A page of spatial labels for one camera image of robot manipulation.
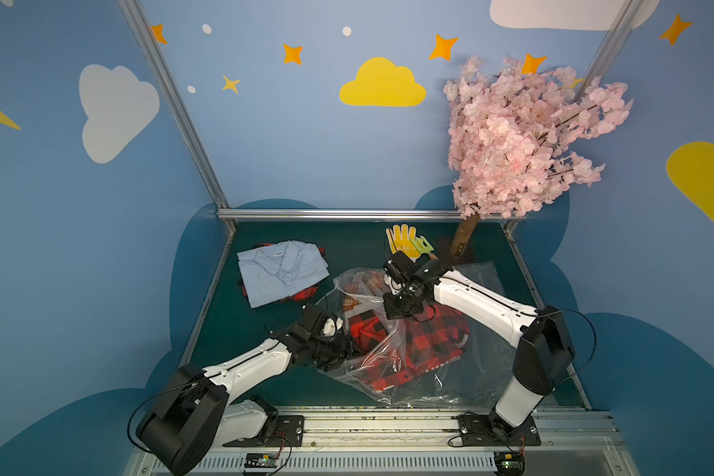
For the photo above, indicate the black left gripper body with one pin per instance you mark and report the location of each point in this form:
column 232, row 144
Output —
column 338, row 349

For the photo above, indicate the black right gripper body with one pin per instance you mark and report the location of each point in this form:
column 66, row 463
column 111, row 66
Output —
column 397, row 303

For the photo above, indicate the red black plaid shirt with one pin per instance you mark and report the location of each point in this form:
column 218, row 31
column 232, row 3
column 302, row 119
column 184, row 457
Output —
column 390, row 358
column 300, row 293

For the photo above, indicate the light blue shirt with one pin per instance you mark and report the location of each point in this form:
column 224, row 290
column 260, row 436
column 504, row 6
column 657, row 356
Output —
column 279, row 268

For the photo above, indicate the clear plastic vacuum bag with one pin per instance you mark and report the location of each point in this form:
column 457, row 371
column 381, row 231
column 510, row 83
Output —
column 477, row 379

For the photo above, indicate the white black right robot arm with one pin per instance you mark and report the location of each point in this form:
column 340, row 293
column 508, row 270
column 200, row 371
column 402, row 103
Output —
column 544, row 348

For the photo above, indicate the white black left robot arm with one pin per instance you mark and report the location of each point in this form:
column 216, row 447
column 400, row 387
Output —
column 206, row 408

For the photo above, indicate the red tan plaid shirt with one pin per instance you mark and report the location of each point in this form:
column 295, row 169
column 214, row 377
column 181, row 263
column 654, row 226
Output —
column 368, row 292

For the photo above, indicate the green toy garden rake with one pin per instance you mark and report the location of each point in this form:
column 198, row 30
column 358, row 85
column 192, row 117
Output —
column 423, row 246

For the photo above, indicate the yellow dotted work glove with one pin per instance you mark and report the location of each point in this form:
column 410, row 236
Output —
column 401, row 238

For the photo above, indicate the left green circuit board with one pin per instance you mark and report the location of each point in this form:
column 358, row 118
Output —
column 261, row 461

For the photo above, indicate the green circuit board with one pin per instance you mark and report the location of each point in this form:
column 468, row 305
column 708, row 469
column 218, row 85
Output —
column 261, row 461
column 509, row 464

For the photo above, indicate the pink cherry blossom tree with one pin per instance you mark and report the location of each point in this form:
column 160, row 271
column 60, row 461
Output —
column 511, row 135

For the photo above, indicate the right green circuit board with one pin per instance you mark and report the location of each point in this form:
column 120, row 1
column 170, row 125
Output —
column 509, row 464

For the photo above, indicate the aluminium back frame rail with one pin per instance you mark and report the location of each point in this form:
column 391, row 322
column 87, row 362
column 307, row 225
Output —
column 351, row 215

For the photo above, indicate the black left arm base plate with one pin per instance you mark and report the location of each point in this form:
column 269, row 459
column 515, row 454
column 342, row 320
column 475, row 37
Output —
column 289, row 427

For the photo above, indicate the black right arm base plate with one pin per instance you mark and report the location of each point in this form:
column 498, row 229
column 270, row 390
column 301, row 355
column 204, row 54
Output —
column 478, row 430

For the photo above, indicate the aluminium front rail platform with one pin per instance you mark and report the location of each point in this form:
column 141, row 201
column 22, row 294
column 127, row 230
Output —
column 384, row 441

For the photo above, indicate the right aluminium corner post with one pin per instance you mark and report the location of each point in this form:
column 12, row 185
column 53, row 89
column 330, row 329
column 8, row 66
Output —
column 615, row 19

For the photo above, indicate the aluminium corner post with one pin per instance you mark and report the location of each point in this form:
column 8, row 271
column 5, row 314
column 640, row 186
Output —
column 138, row 22
column 615, row 19

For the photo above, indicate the left aluminium corner post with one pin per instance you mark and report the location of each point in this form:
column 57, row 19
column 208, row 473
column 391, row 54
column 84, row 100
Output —
column 138, row 22

